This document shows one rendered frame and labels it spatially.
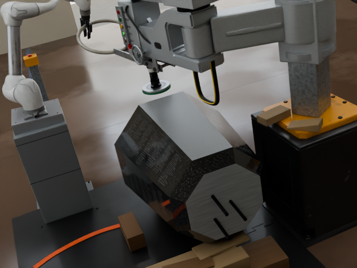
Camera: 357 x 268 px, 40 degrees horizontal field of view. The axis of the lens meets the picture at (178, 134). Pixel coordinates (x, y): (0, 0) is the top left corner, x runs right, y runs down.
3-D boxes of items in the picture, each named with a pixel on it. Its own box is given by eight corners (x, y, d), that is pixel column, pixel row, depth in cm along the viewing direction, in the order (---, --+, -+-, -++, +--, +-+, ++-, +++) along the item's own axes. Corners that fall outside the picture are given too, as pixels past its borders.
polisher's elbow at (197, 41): (215, 45, 311) (210, 15, 302) (218, 55, 294) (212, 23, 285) (185, 51, 312) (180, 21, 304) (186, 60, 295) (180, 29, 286)
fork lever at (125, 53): (179, 64, 349) (178, 58, 346) (157, 74, 340) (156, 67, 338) (130, 48, 401) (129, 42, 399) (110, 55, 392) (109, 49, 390)
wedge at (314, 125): (323, 124, 301) (322, 117, 299) (319, 132, 294) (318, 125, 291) (291, 122, 311) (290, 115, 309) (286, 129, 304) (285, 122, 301)
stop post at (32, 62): (70, 149, 510) (39, 50, 461) (74, 157, 493) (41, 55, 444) (52, 156, 505) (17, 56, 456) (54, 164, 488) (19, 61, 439)
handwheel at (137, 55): (155, 63, 341) (151, 42, 334) (143, 67, 337) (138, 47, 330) (144, 59, 353) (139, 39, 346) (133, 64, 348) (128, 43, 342)
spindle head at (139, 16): (182, 59, 346) (170, -4, 325) (156, 70, 336) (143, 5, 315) (155, 51, 373) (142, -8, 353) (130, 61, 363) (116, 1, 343)
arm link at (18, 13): (37, 0, 361) (26, 0, 370) (15, 3, 349) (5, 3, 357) (40, 18, 366) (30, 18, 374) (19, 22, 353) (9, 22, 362)
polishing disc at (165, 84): (139, 86, 378) (139, 85, 378) (165, 78, 382) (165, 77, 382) (146, 95, 360) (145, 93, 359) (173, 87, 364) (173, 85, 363)
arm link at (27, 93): (30, 112, 366) (22, 84, 357) (17, 108, 378) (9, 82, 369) (48, 104, 377) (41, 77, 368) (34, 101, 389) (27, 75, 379)
